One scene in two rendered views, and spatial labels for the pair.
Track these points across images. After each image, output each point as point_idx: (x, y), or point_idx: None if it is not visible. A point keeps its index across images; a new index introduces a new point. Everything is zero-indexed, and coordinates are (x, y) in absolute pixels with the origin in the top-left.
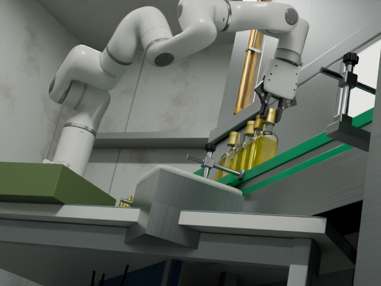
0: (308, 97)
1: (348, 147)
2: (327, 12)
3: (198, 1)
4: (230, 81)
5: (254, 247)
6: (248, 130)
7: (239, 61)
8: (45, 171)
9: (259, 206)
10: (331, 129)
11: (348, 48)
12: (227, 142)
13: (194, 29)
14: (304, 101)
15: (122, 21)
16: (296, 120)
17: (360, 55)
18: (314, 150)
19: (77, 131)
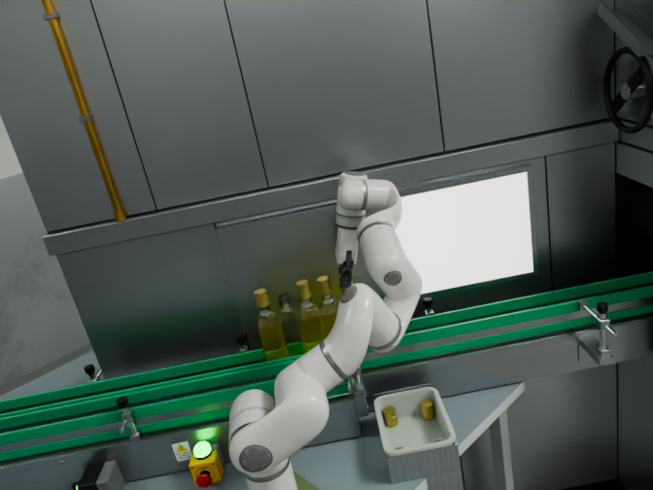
0: (329, 228)
1: (532, 332)
2: (298, 114)
3: (406, 256)
4: (35, 156)
5: None
6: (308, 295)
7: (46, 125)
8: None
9: (421, 379)
10: (607, 362)
11: None
12: (109, 253)
13: (420, 295)
14: (322, 231)
15: (363, 335)
16: (314, 251)
17: (410, 198)
18: (481, 331)
19: (290, 470)
